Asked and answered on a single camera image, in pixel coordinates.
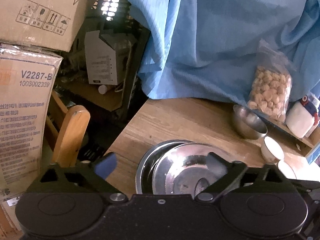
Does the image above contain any clear bag of snacks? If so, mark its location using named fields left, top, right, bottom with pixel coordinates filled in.
left=247, top=39, right=293, bottom=123

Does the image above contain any upper cardboard box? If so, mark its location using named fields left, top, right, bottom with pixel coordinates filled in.
left=1, top=0, right=96, bottom=52

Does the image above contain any shiny steel plate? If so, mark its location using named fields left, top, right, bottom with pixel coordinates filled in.
left=152, top=142, right=235, bottom=197

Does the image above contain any wooden chair back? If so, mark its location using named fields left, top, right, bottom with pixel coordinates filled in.
left=44, top=91, right=91, bottom=167

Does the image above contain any deep steel bowl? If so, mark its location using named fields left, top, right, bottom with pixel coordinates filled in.
left=232, top=105, right=268, bottom=140

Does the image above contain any wooden desk shelf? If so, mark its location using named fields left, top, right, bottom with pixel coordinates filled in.
left=259, top=115, right=319, bottom=157

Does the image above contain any white printed small box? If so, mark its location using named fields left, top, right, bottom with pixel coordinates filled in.
left=85, top=30, right=132, bottom=86

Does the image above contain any white red-rimmed ceramic bowl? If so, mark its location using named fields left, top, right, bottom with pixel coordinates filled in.
left=260, top=136, right=285, bottom=163

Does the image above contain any V2287-B cardboard box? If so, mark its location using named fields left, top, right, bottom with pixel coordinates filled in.
left=0, top=43, right=62, bottom=200

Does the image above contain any white jar blue lid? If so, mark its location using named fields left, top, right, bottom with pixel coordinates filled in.
left=285, top=92, right=319, bottom=139

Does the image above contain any light blue cloth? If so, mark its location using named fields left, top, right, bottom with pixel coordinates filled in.
left=128, top=0, right=319, bottom=105

